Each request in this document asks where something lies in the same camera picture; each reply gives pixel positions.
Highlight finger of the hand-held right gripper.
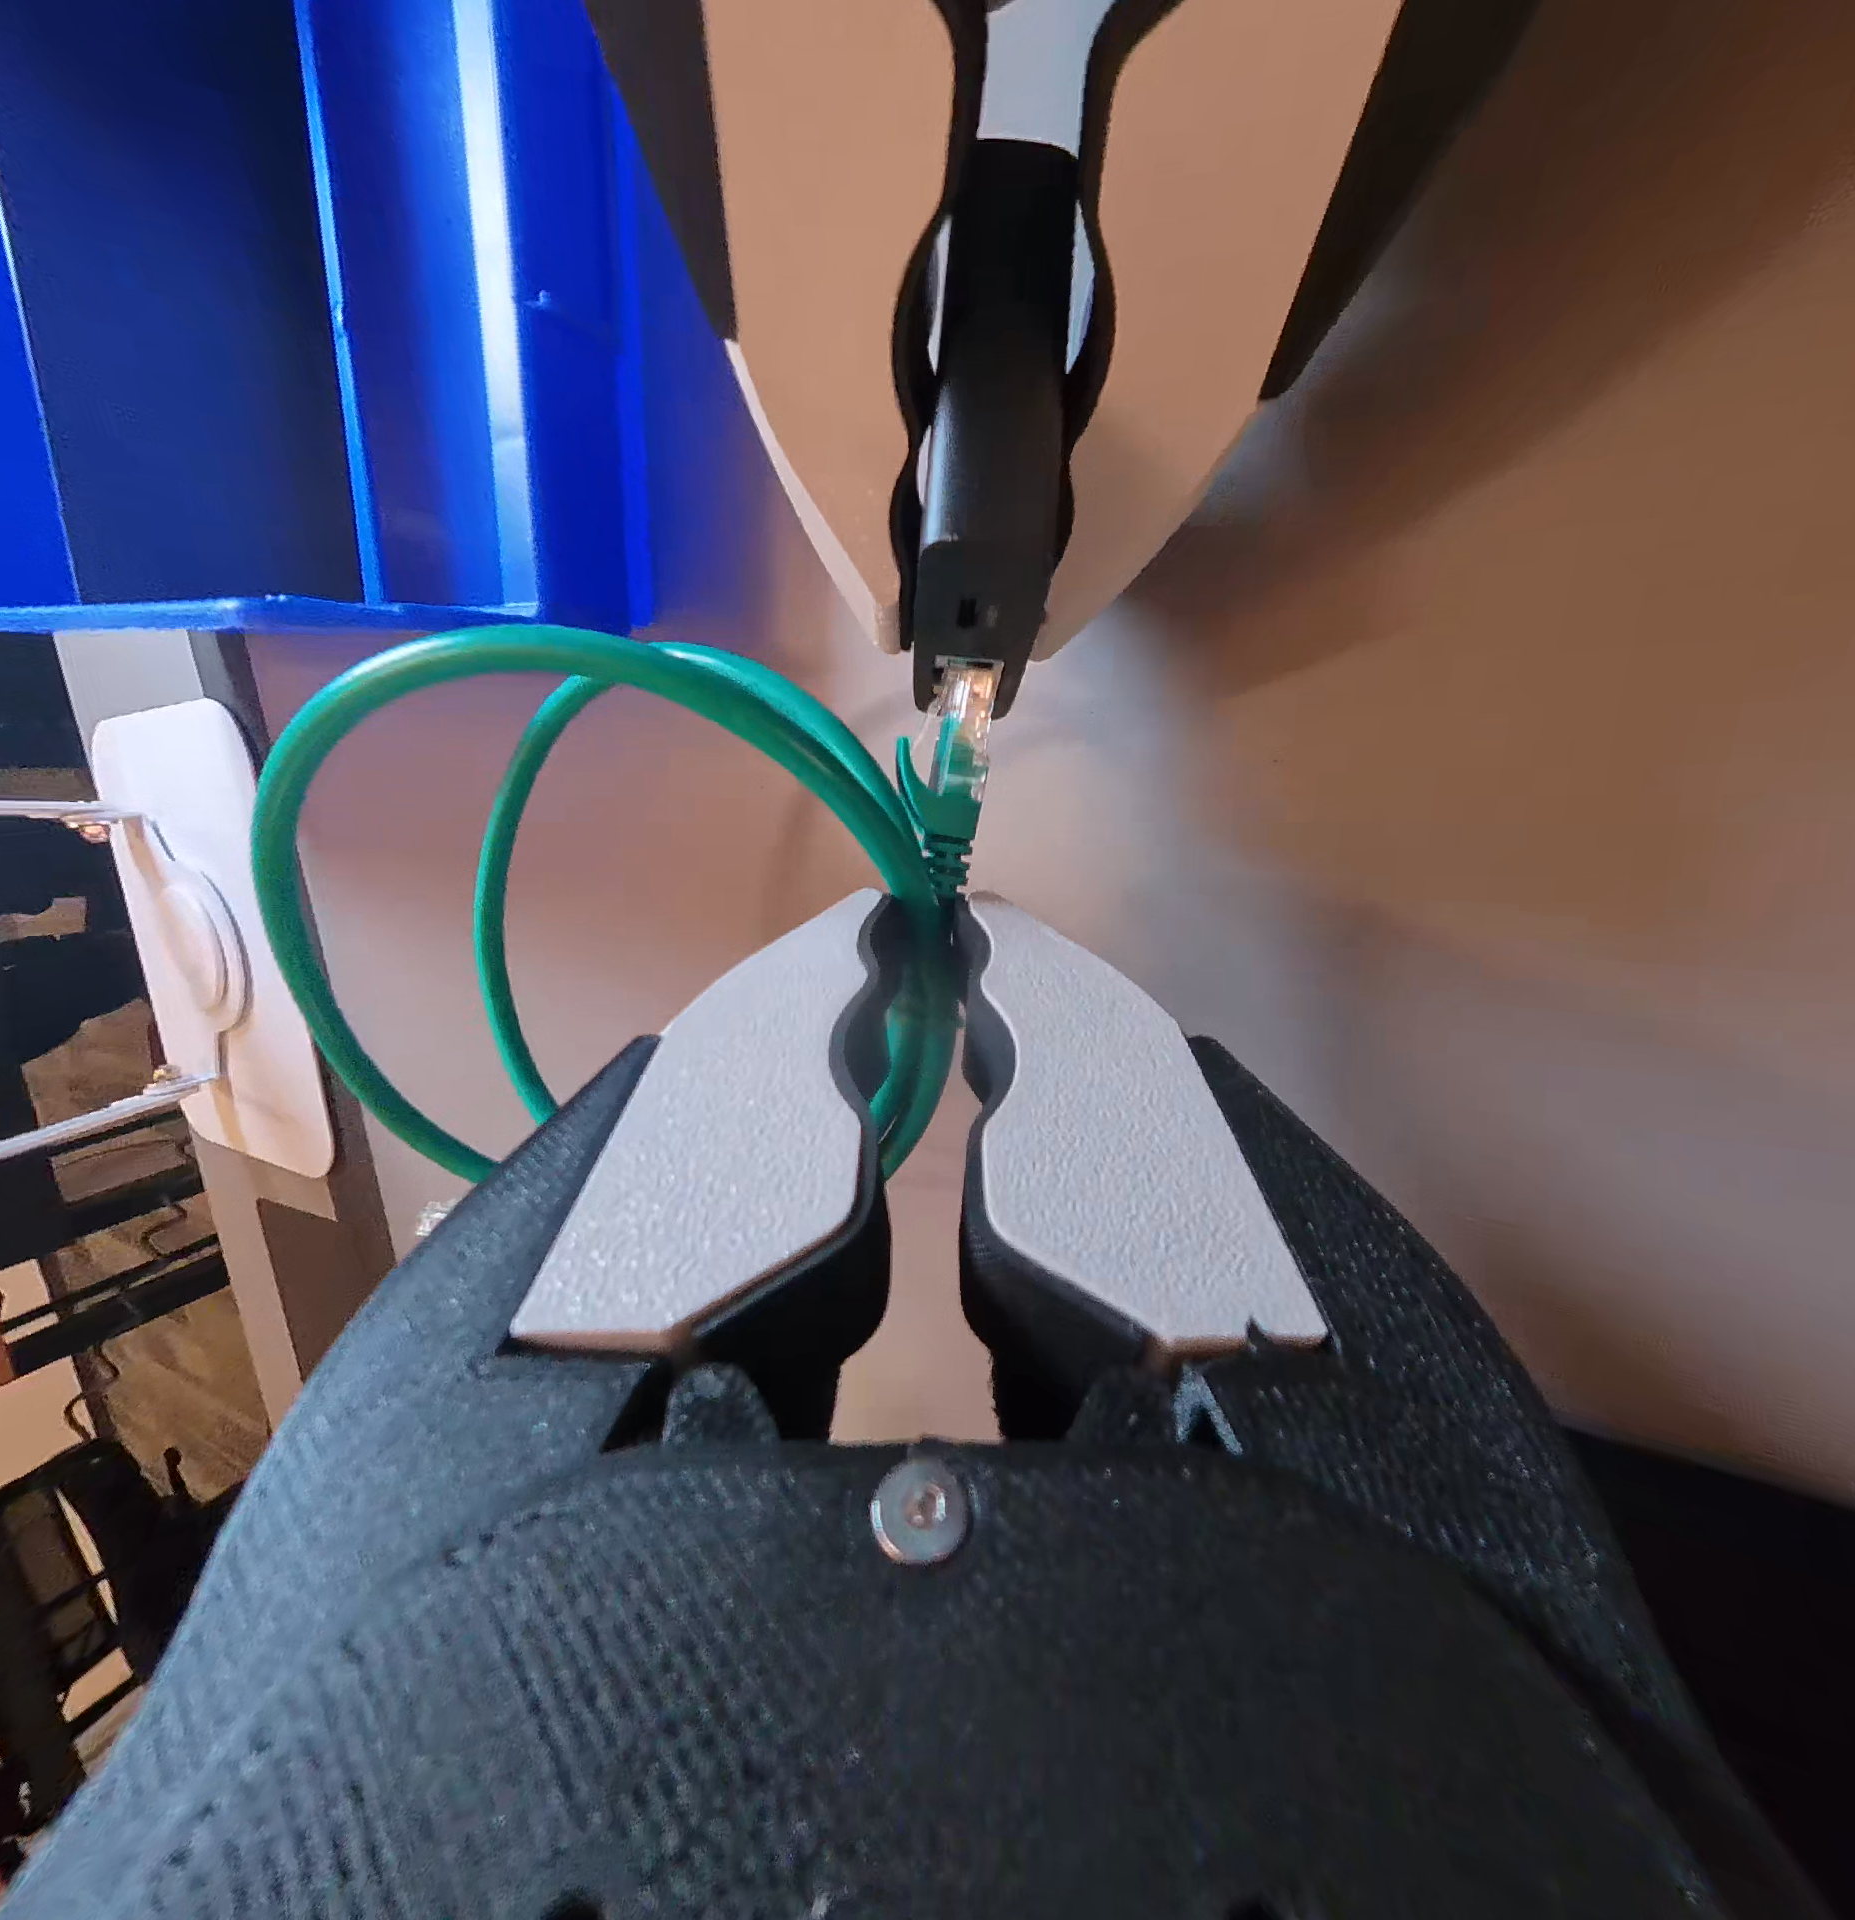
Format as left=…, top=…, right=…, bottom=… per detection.
left=649, top=0, right=977, bottom=657
left=1036, top=0, right=1404, bottom=666

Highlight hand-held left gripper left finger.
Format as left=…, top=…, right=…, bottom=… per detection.
left=509, top=889, right=890, bottom=1367

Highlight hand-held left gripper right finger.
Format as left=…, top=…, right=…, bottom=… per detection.
left=954, top=889, right=1334, bottom=1371

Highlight dark ethernet port hub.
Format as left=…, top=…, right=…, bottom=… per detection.
left=902, top=138, right=1086, bottom=669

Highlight green ethernet cable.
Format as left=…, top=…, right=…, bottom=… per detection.
left=252, top=628, right=999, bottom=1236

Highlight grey table leg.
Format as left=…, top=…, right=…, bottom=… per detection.
left=54, top=631, right=404, bottom=1442

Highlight blue plastic bin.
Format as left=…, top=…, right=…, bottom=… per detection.
left=0, top=0, right=659, bottom=632

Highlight black wheeled chair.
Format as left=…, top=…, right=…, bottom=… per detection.
left=0, top=1440, right=276, bottom=1853

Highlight white plastic mount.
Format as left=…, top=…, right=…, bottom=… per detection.
left=90, top=706, right=341, bottom=1181

